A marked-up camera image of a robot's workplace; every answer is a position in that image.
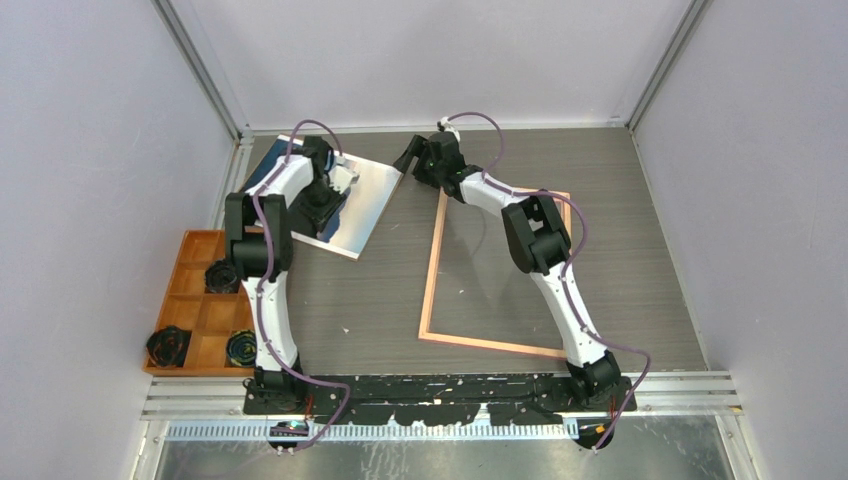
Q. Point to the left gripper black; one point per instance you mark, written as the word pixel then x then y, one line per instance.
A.
pixel 320 217

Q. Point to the orange compartment tray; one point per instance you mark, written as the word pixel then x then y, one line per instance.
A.
pixel 209 318

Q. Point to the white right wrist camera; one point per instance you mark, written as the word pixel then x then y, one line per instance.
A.
pixel 445 125

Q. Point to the pink wooden picture frame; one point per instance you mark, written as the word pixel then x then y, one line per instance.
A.
pixel 424 332

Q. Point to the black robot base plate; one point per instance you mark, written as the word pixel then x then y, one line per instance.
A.
pixel 440 400

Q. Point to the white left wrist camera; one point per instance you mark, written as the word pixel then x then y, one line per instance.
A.
pixel 342 177

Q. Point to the aluminium rail front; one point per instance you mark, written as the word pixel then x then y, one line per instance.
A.
pixel 207 397

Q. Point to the landscape photo print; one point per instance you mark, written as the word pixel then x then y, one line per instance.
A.
pixel 351 227

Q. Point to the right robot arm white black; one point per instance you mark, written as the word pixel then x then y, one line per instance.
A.
pixel 539 245

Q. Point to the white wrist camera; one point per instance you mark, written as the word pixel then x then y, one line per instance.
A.
pixel 445 125
pixel 342 177

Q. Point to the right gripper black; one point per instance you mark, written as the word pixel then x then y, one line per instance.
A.
pixel 416 147

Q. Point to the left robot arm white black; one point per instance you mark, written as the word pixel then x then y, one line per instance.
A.
pixel 296 195

